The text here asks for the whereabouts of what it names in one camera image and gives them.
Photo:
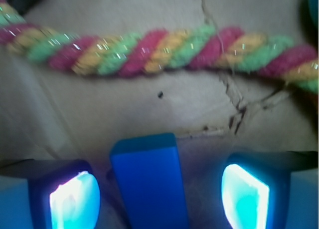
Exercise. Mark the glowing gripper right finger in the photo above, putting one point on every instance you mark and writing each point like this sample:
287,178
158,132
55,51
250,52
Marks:
271,190

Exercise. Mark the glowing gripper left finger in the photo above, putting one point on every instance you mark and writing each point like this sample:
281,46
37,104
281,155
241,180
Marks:
48,194

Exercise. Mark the blue rectangular block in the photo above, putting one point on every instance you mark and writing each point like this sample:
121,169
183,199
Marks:
148,173

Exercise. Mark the brown paper bag tray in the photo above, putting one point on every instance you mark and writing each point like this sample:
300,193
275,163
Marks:
45,114

